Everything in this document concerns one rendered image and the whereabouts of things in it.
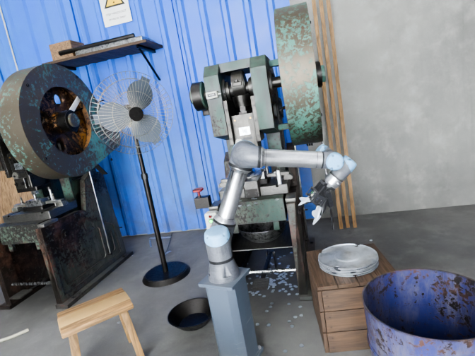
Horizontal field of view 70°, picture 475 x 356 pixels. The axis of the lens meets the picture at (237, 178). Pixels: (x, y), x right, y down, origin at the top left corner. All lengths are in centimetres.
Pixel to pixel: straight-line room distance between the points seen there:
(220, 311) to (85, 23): 323
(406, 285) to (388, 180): 208
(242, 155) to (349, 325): 94
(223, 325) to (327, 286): 51
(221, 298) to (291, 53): 124
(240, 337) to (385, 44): 271
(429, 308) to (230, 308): 82
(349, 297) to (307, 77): 108
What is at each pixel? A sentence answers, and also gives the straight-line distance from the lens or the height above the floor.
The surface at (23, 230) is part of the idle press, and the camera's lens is 301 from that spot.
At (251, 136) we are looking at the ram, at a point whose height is 102.
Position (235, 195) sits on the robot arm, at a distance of 164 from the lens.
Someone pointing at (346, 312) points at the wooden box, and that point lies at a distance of 177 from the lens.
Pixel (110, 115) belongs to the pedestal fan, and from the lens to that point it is 256.
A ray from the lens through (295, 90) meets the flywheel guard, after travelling 183.
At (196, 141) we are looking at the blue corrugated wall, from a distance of 355.
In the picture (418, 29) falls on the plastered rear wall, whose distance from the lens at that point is 355.
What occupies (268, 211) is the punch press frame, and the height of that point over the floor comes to 57.
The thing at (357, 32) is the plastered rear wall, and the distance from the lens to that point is 345.
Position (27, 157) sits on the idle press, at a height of 113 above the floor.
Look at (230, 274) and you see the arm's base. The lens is 161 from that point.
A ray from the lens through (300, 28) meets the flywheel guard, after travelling 191.
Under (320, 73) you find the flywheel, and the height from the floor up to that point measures 133.
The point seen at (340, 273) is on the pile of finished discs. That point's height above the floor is 37.
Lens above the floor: 119
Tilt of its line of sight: 11 degrees down
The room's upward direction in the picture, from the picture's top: 10 degrees counter-clockwise
